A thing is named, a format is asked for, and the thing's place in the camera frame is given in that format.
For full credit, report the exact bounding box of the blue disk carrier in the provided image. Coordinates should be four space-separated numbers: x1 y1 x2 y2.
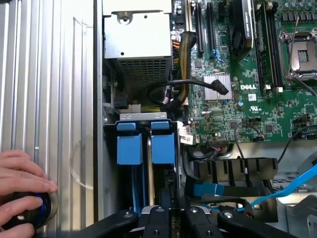
115 121 144 211

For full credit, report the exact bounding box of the grey disk bay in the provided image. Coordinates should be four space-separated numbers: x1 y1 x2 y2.
103 113 183 224

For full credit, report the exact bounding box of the person's left hand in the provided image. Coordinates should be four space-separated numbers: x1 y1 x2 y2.
0 150 58 238

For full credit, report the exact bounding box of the black plastic fan shroud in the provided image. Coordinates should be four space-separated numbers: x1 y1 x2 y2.
193 157 278 189

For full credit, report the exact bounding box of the grey open PC case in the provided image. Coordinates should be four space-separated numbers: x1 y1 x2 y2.
93 0 317 238

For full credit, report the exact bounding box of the silver drive cage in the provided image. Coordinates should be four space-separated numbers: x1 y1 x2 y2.
272 171 317 238

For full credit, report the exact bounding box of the green Dell motherboard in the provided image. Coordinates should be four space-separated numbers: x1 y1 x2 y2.
170 0 317 147

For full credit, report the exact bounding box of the silver chipset heatsink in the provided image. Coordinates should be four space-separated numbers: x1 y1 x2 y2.
203 73 232 101

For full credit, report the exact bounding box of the thin metal locking lever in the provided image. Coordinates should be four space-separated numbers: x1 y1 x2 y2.
290 16 300 76
294 75 317 97

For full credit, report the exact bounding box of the silver power supply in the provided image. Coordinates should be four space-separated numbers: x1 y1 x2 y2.
102 0 174 84

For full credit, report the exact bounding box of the black RAM slot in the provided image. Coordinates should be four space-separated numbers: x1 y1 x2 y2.
266 4 274 91
273 4 284 93

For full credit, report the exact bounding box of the green RAM stick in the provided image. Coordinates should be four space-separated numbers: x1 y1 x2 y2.
256 3 268 86

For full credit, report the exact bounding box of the black graphics card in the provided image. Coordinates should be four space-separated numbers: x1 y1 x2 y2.
228 0 256 62

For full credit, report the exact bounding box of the CPU socket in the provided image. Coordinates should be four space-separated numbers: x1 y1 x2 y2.
279 29 317 80

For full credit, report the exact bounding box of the beige expansion slot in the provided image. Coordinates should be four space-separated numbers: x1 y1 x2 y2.
184 0 194 32

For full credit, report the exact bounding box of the white wire label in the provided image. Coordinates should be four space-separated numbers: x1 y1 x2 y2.
177 121 193 137
180 135 199 145

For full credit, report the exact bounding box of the thin black wire red plug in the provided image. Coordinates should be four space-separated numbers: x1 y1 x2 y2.
234 121 266 159

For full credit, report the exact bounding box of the long black wire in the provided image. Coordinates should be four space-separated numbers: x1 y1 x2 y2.
276 123 317 165

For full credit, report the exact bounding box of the black wire with angled plug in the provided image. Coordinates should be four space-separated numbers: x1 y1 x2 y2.
147 78 230 107

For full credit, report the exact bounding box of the sleeved power wire bundle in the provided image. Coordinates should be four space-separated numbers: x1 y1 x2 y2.
173 31 198 108

